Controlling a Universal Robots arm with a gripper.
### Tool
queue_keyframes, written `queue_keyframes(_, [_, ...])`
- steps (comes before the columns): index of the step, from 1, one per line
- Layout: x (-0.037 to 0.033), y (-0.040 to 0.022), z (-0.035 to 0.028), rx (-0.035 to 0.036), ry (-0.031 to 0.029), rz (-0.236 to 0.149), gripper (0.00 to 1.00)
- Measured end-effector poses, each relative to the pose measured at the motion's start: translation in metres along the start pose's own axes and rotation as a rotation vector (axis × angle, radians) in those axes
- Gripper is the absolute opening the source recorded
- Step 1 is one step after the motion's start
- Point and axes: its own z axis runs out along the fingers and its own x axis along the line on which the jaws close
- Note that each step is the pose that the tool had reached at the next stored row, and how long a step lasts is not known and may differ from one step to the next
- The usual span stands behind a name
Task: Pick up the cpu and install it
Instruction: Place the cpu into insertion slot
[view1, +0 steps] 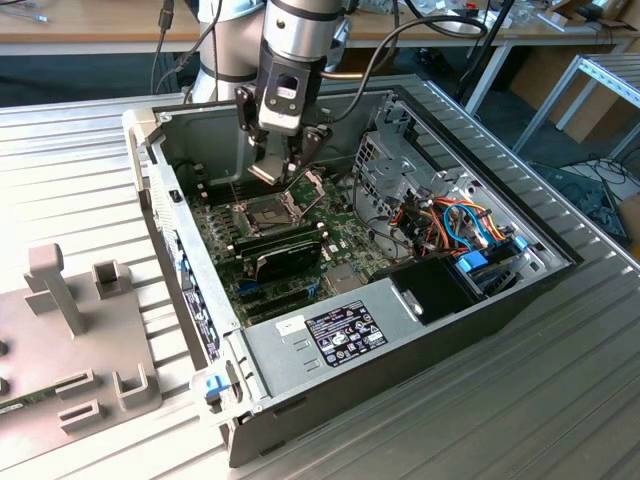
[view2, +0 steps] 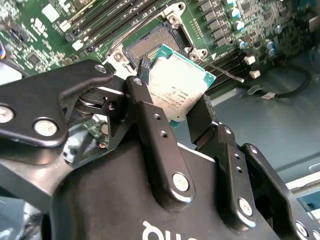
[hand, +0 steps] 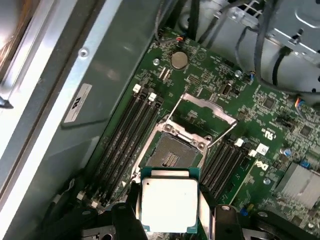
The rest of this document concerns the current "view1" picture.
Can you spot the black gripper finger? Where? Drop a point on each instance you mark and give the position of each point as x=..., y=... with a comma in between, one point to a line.
x=315, y=142
x=247, y=110

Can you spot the silver square CPU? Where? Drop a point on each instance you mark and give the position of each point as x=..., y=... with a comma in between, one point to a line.
x=267, y=172

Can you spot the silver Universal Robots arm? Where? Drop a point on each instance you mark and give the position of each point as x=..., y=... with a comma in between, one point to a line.
x=300, y=30

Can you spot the CPU socket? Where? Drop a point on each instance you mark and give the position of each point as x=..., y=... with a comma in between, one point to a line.
x=267, y=217

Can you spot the silver metal drive cage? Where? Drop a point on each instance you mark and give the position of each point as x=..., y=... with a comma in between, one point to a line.
x=385, y=170

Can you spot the green motherboard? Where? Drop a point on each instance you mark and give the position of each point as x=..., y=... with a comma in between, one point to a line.
x=350, y=235

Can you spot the black RAM stick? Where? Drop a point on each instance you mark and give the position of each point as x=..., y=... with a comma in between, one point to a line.
x=280, y=235
x=280, y=241

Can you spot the black graphics card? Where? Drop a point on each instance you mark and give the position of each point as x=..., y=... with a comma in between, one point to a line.
x=287, y=260

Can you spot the grey chipset heat sink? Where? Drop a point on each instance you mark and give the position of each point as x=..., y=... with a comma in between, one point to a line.
x=342, y=277

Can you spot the black expansion slot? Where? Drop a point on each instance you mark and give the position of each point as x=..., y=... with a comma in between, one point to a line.
x=280, y=297
x=275, y=307

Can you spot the small white box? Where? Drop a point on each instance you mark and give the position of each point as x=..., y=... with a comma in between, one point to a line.
x=457, y=17

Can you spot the black tripod stand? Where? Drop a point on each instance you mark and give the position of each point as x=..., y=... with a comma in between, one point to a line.
x=488, y=42

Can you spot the black plastic shroud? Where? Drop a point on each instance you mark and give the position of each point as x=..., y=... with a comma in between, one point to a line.
x=440, y=290

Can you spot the blue disk carrier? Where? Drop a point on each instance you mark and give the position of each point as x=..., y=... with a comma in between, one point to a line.
x=472, y=262

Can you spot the grey power supply unit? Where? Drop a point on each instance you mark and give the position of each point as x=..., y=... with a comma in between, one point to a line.
x=290, y=365

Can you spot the open black PC case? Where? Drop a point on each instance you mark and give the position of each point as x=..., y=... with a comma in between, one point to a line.
x=400, y=380

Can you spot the blue case latch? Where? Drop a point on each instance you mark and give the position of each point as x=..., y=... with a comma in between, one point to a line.
x=214, y=386

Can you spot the open cardboard box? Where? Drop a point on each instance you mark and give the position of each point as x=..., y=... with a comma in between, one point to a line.
x=565, y=10

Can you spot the brown cardboard box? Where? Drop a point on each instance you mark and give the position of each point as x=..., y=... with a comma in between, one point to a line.
x=631, y=220
x=595, y=112

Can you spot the grey parts rack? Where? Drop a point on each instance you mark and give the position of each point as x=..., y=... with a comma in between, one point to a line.
x=75, y=350

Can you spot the green RAM stick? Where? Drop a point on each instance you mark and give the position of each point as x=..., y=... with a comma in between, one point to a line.
x=30, y=399

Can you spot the white wrist camera on bracket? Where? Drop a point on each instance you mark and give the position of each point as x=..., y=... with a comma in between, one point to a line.
x=280, y=120

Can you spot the wooden desk white frame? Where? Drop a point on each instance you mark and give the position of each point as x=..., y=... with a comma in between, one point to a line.
x=530, y=31
x=75, y=25

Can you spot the aluminium profile frame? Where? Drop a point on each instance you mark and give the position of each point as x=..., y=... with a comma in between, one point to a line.
x=607, y=75

